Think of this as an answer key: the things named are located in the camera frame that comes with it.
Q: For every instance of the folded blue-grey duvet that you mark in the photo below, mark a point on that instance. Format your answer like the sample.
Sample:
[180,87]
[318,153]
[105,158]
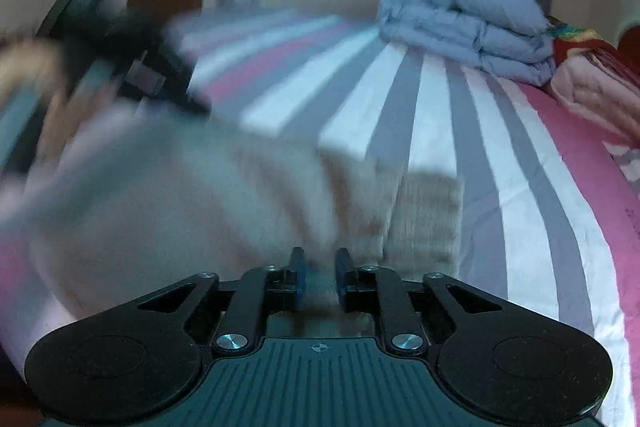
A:
[505,38]

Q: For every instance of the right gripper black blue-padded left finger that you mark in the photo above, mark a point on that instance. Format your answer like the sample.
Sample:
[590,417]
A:
[251,300]

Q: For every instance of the folded pink blanket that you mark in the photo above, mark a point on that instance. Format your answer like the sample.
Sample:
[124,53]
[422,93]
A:
[619,117]

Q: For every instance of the red colourful folded bedding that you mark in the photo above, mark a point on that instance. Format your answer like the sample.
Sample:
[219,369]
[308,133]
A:
[595,46]

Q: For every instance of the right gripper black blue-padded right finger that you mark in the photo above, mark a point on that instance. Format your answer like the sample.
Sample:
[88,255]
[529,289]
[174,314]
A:
[382,294]

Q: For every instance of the striped pillow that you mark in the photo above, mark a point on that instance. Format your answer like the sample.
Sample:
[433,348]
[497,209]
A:
[627,159]

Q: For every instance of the person's left hand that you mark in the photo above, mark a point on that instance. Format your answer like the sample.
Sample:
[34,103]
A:
[39,64]

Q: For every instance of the striped pink grey bedsheet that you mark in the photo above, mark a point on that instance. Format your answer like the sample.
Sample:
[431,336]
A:
[540,327]

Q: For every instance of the grey fleece pants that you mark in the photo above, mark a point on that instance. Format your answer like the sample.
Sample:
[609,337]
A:
[144,197]

